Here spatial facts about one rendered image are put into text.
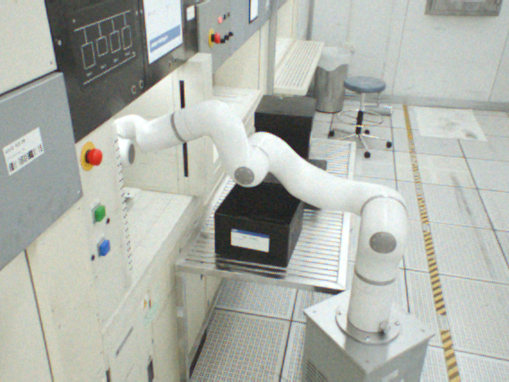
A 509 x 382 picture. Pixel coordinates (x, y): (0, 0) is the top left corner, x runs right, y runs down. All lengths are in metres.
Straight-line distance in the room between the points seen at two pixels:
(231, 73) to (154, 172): 1.45
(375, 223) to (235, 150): 0.40
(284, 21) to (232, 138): 3.46
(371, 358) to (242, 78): 2.20
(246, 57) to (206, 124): 1.95
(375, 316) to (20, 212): 0.99
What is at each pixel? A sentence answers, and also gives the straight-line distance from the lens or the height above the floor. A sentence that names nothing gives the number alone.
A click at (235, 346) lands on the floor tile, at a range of 2.57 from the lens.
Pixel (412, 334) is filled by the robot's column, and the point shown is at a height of 0.76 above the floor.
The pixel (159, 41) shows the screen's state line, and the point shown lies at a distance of 1.55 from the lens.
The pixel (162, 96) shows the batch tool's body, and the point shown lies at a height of 1.26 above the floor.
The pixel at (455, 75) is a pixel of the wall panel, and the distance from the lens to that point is 6.03.
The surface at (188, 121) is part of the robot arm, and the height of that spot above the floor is 1.36.
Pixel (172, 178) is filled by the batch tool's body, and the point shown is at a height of 0.94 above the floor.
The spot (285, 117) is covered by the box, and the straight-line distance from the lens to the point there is 2.45.
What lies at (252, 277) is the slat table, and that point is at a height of 0.75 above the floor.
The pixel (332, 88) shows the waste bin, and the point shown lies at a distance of 5.46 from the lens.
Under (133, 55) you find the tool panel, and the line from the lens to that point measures 1.38.
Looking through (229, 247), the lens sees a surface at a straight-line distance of 1.81.
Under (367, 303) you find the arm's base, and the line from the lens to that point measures 1.51.
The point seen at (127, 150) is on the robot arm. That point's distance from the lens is 1.51.
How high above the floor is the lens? 1.84
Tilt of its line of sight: 28 degrees down
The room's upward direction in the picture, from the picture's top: 2 degrees clockwise
